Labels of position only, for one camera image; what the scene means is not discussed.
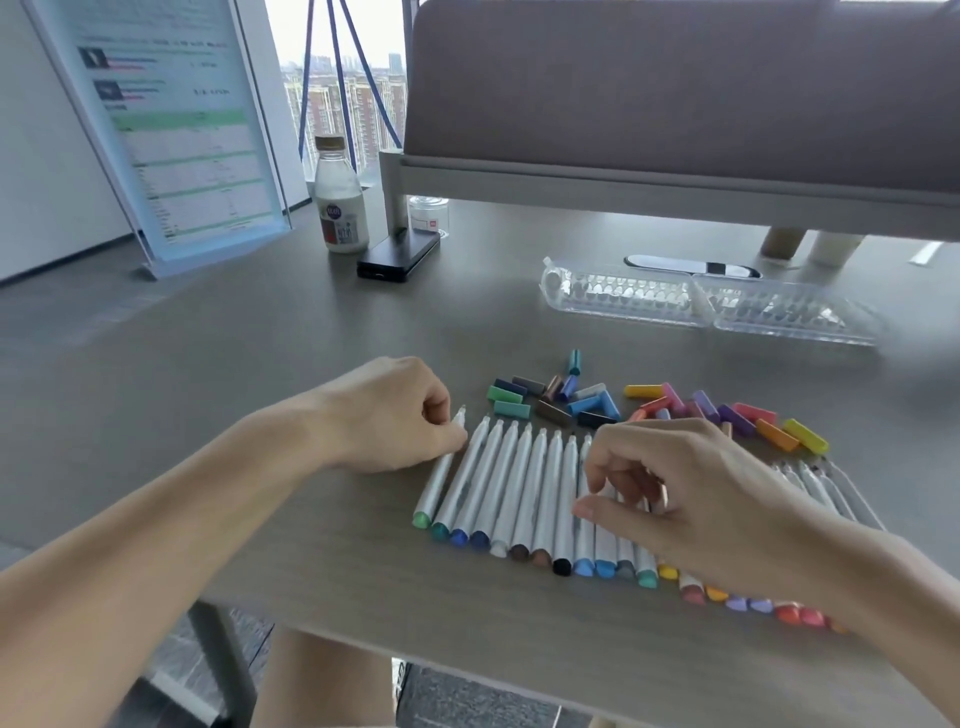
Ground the grey round table leg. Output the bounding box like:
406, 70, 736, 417
185, 599, 260, 728

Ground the person's left forearm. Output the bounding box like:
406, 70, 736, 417
0, 404, 331, 728

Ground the person's bare leg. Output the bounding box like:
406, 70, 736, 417
251, 626, 397, 728

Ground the white milk bottle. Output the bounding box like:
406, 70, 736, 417
313, 134, 371, 255

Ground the grey desk divider shelf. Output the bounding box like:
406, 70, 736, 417
404, 0, 960, 189

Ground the black rectangular power bank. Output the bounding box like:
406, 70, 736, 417
356, 230, 442, 284

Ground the brown paper cup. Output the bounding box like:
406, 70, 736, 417
758, 227, 808, 261

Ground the person's right forearm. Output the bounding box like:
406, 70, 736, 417
772, 502, 960, 728

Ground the clear plastic marker case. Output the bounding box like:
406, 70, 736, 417
539, 257, 885, 348

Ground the small clear jar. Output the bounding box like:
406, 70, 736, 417
408, 194, 451, 240

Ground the set of red-toned caps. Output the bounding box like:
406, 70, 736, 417
623, 380, 832, 457

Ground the person's left hand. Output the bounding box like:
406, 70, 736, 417
296, 356, 470, 475

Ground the person's right hand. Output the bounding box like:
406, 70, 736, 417
571, 418, 815, 594

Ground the blue-ended white marker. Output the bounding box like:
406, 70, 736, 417
449, 419, 505, 547

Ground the white paper cup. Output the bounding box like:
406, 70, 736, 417
808, 230, 866, 268

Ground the grey desk shelf riser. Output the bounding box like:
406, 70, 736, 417
378, 149, 960, 243

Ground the navy-ended white marker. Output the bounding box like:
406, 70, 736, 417
470, 421, 520, 551

